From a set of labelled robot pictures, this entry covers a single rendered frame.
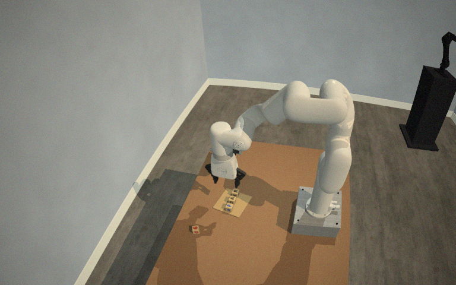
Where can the tan flat mat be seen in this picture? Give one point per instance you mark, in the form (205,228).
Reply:
(241,203)

